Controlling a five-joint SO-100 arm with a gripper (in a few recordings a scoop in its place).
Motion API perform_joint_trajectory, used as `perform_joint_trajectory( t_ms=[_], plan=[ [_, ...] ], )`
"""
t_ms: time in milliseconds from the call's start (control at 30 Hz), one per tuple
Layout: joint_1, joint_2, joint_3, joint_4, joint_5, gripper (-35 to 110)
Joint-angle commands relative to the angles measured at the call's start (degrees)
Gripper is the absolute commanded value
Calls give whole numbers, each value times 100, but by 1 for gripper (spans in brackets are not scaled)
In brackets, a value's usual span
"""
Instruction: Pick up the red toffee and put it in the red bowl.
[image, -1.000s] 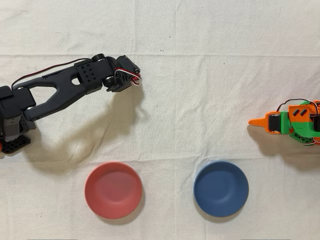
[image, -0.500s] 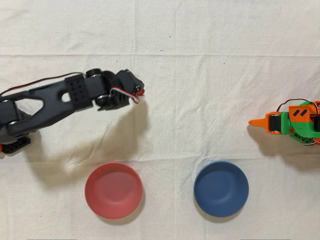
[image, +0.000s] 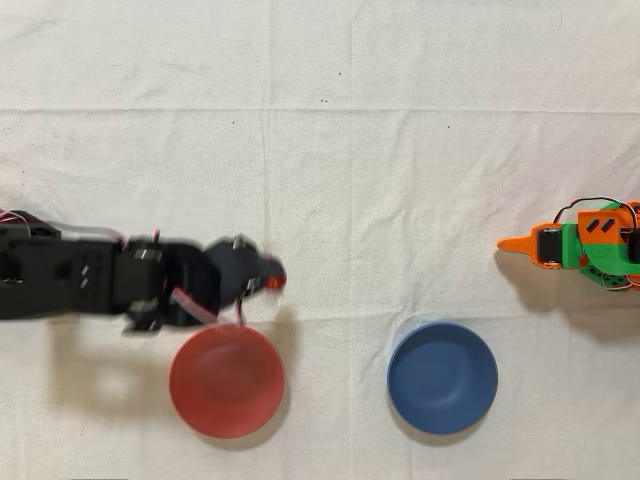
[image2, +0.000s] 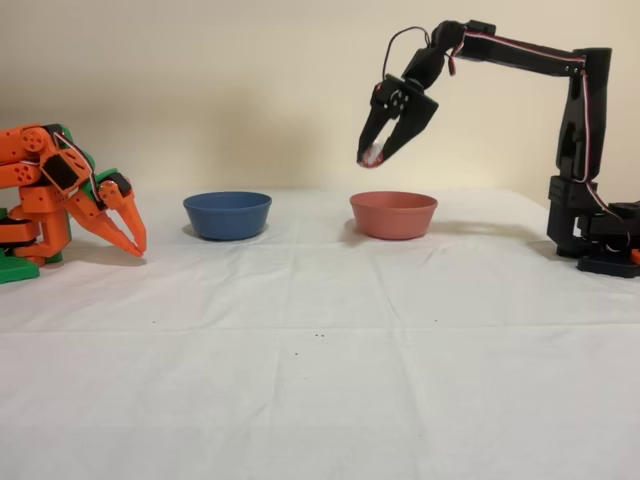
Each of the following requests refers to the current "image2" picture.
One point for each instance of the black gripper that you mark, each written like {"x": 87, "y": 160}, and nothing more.
{"x": 406, "y": 109}

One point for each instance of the green and orange gripper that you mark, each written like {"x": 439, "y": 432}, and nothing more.
{"x": 106, "y": 206}

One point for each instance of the red white candy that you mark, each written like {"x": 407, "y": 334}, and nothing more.
{"x": 372, "y": 159}

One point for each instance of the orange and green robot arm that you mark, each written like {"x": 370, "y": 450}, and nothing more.
{"x": 45, "y": 200}

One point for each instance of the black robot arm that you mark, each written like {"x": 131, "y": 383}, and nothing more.
{"x": 600, "y": 100}

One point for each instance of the red bowl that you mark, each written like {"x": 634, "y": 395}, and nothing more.
{"x": 392, "y": 220}

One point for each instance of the blue bowl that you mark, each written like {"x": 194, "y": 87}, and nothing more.
{"x": 227, "y": 220}

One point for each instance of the white tablecloth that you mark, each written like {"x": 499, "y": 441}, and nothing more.
{"x": 250, "y": 400}

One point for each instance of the small orange plastic piece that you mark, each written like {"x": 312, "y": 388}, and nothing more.
{"x": 636, "y": 255}

